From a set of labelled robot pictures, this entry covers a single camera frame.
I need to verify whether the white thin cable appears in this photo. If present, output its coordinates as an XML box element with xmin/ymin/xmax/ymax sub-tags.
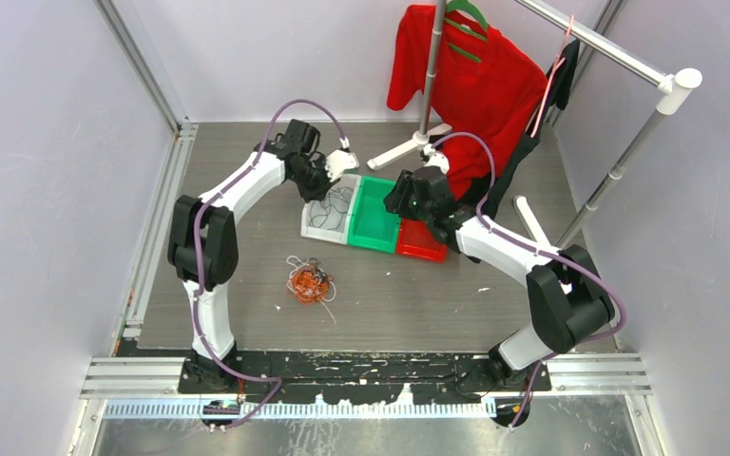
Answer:
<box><xmin>284</xmin><ymin>254</ymin><xmax>338</xmax><ymax>325</ymax></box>

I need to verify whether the green plastic bin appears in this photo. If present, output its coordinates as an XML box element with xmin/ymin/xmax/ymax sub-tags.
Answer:
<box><xmin>347</xmin><ymin>176</ymin><xmax>400</xmax><ymax>255</ymax></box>

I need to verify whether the metal clothes rack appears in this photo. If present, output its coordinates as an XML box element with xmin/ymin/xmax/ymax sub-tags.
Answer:
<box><xmin>366</xmin><ymin>0</ymin><xmax>703</xmax><ymax>253</ymax></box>

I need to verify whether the pink clothes hanger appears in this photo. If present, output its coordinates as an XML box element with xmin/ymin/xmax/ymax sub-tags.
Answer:
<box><xmin>528</xmin><ymin>15</ymin><xmax>575</xmax><ymax>138</ymax></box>

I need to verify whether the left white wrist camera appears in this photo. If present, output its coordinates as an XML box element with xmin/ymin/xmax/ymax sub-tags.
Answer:
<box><xmin>324</xmin><ymin>149</ymin><xmax>359</xmax><ymax>181</ymax></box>

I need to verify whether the aluminium frame rail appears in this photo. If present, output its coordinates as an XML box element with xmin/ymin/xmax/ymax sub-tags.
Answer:
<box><xmin>80</xmin><ymin>353</ymin><xmax>652</xmax><ymax>427</ymax></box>

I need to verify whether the red t-shirt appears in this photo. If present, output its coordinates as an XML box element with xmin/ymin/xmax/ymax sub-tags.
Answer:
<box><xmin>386</xmin><ymin>4</ymin><xmax>547</xmax><ymax>198</ymax></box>

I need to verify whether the black thin cable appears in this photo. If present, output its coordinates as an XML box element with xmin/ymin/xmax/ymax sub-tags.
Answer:
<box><xmin>310</xmin><ymin>185</ymin><xmax>356</xmax><ymax>233</ymax></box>

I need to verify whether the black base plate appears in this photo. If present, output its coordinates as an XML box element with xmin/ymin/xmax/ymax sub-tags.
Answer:
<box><xmin>177</xmin><ymin>351</ymin><xmax>551</xmax><ymax>406</ymax></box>

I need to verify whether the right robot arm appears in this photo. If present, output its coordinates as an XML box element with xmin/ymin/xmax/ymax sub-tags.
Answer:
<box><xmin>384</xmin><ymin>166</ymin><xmax>618</xmax><ymax>390</ymax></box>

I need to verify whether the green clothes hanger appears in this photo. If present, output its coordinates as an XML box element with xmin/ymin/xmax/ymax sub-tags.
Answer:
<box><xmin>444</xmin><ymin>0</ymin><xmax>490</xmax><ymax>43</ymax></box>

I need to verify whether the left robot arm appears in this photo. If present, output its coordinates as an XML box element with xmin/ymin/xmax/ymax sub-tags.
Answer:
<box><xmin>167</xmin><ymin>119</ymin><xmax>334</xmax><ymax>393</ymax></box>

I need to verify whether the orange cable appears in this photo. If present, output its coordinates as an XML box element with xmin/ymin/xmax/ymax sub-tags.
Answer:
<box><xmin>289</xmin><ymin>264</ymin><xmax>335</xmax><ymax>307</ymax></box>

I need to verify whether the white plastic bin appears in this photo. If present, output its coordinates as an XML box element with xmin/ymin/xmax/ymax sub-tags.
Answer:
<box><xmin>300</xmin><ymin>174</ymin><xmax>361</xmax><ymax>245</ymax></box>

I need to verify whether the black t-shirt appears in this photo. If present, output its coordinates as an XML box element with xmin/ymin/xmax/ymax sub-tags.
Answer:
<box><xmin>458</xmin><ymin>40</ymin><xmax>581</xmax><ymax>219</ymax></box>

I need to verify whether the red plastic bin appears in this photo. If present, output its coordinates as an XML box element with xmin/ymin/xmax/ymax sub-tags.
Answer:
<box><xmin>395</xmin><ymin>219</ymin><xmax>447</xmax><ymax>263</ymax></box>

